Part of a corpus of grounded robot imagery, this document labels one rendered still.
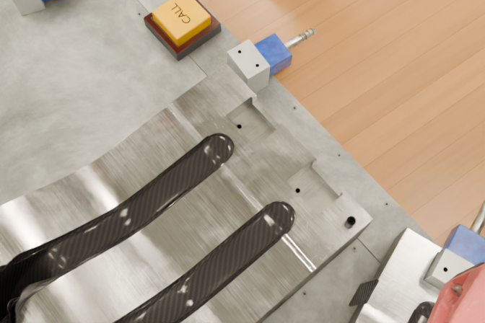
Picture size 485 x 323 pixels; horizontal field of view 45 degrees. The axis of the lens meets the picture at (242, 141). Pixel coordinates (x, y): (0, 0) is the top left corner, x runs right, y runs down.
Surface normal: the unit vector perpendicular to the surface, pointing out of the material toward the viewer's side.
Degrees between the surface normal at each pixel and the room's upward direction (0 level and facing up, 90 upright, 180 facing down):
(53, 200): 28
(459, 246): 0
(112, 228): 23
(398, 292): 0
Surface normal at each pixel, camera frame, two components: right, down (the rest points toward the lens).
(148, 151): -0.04, -0.34
